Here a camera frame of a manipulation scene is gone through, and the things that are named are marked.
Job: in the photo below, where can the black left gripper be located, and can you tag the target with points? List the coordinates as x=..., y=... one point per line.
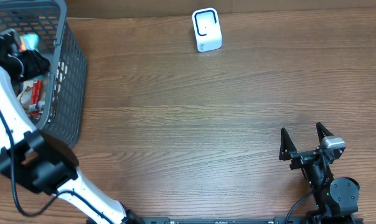
x=32, y=62

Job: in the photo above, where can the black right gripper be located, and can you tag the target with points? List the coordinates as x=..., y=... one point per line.
x=305, y=154

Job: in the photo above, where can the teal orange snack packet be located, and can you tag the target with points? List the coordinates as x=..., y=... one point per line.
x=29, y=42

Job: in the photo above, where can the beige pet treat bag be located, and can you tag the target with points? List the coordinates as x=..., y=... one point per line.
x=24, y=98

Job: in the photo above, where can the red stick snack packet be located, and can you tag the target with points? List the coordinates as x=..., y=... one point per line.
x=35, y=97

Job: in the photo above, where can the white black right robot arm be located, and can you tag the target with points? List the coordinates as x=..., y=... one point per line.
x=335, y=198

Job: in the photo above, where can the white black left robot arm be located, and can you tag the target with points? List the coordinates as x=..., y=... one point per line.
x=34, y=159

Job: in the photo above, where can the white barcode scanner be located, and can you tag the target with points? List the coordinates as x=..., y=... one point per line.
x=207, y=29

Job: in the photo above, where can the grey plastic mesh basket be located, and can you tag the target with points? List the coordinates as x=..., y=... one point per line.
x=65, y=88

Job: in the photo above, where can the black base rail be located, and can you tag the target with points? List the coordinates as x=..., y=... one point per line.
x=275, y=220

